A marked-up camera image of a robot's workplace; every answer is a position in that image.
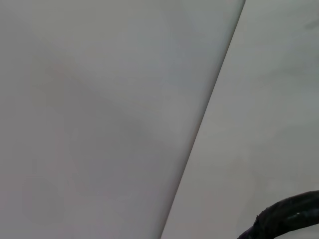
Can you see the black round teapot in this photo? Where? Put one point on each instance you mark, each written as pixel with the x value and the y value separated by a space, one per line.
pixel 274 214

